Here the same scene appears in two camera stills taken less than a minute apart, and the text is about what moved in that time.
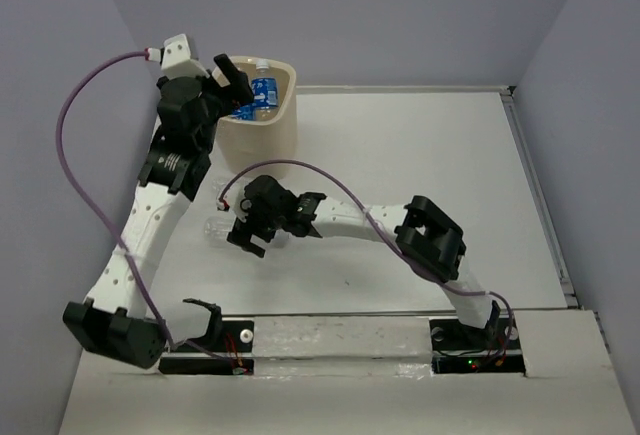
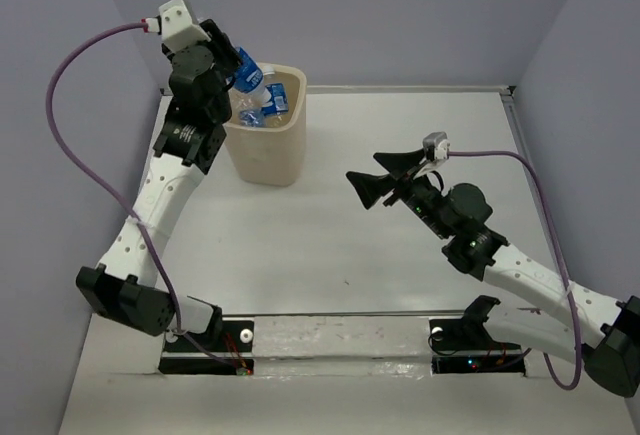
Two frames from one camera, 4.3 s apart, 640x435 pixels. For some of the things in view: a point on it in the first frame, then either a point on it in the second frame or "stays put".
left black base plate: [227, 336] stays put
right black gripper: [242, 238] → [370, 187]
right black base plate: [458, 349] stays put
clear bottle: [218, 228] → [246, 104]
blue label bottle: [218, 186] → [250, 79]
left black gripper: [233, 95] → [227, 57]
